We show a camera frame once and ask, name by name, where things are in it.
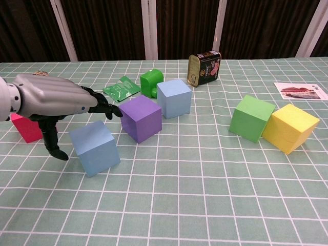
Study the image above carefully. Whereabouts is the postcard with red building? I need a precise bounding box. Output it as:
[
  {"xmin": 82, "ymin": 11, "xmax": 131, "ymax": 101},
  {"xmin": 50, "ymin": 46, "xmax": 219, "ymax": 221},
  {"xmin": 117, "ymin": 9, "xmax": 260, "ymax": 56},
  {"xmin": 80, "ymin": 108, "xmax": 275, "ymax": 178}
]
[{"xmin": 273, "ymin": 81, "xmax": 328, "ymax": 101}]

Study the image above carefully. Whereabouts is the purple foam cube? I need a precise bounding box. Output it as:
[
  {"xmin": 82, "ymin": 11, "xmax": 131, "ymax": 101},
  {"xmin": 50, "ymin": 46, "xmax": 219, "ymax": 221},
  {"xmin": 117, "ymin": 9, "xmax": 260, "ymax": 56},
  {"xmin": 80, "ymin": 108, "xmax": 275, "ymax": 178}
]
[{"xmin": 119, "ymin": 95, "xmax": 162, "ymax": 144}]

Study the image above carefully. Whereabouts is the light blue foam cube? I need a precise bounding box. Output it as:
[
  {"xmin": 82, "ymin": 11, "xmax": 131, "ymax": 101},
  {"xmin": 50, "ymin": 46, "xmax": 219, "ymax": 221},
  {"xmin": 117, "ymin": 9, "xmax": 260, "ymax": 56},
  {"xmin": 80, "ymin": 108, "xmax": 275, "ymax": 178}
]
[
  {"xmin": 156, "ymin": 78, "xmax": 193, "ymax": 119},
  {"xmin": 69, "ymin": 120, "xmax": 121, "ymax": 177}
]

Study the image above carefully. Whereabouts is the yellow foam cube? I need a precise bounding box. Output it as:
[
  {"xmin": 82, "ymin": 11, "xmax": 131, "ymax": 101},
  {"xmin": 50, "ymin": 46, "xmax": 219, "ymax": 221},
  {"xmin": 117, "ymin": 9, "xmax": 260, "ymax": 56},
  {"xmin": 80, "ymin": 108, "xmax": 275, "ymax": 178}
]
[{"xmin": 261, "ymin": 103, "xmax": 320, "ymax": 155}]

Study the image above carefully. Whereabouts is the white metal frame post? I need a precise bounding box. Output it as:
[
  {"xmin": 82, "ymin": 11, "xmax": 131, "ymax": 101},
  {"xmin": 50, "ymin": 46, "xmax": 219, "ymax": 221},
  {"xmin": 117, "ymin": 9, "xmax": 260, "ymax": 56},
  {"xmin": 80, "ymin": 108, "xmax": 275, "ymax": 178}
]
[
  {"xmin": 211, "ymin": 0, "xmax": 228, "ymax": 56},
  {"xmin": 141, "ymin": 0, "xmax": 158, "ymax": 60},
  {"xmin": 50, "ymin": 0, "xmax": 78, "ymax": 62},
  {"xmin": 296, "ymin": 0, "xmax": 328, "ymax": 57}
]

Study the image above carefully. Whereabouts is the green foam cube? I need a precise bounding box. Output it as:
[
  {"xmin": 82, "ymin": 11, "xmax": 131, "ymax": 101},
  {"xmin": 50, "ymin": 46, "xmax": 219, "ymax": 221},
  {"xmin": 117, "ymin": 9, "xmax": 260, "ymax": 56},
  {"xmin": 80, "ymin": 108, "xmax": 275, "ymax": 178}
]
[{"xmin": 228, "ymin": 94, "xmax": 276, "ymax": 144}]

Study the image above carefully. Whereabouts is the green foil sachet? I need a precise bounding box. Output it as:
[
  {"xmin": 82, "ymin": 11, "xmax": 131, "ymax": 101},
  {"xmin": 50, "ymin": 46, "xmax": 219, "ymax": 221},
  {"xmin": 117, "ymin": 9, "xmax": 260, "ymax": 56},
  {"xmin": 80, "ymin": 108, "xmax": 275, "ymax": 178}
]
[{"xmin": 102, "ymin": 75, "xmax": 141, "ymax": 104}]

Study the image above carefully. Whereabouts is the pink foam cube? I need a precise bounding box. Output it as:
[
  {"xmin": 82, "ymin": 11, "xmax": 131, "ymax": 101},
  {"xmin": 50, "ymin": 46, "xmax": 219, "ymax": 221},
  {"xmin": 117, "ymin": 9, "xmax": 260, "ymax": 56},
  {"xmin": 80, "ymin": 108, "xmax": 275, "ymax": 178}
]
[{"xmin": 10, "ymin": 112, "xmax": 44, "ymax": 144}]

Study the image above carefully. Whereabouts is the green plastic building brick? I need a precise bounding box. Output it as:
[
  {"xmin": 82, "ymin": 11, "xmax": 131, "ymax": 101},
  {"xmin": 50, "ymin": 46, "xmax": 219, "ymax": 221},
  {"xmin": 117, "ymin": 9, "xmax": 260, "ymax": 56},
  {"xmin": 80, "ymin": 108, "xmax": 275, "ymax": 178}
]
[{"xmin": 139, "ymin": 69, "xmax": 165, "ymax": 99}]

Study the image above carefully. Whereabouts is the black luncheon meat tin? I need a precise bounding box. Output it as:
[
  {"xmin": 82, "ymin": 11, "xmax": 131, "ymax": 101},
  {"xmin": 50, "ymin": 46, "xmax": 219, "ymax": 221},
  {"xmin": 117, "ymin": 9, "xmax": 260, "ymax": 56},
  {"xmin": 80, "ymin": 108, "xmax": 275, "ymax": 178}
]
[{"xmin": 187, "ymin": 50, "xmax": 222, "ymax": 88}]

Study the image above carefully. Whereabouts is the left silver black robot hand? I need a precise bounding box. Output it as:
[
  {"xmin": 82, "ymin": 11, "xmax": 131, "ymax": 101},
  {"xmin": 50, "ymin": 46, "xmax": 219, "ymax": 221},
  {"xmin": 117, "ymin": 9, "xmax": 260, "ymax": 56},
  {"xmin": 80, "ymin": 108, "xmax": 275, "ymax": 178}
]
[{"xmin": 11, "ymin": 73, "xmax": 123, "ymax": 161}]

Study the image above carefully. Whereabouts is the green checked tablecloth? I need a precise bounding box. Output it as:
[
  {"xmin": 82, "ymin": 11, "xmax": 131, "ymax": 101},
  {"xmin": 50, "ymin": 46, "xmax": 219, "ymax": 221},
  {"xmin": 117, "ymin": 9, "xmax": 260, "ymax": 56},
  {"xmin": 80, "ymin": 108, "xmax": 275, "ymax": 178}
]
[{"xmin": 0, "ymin": 56, "xmax": 328, "ymax": 246}]

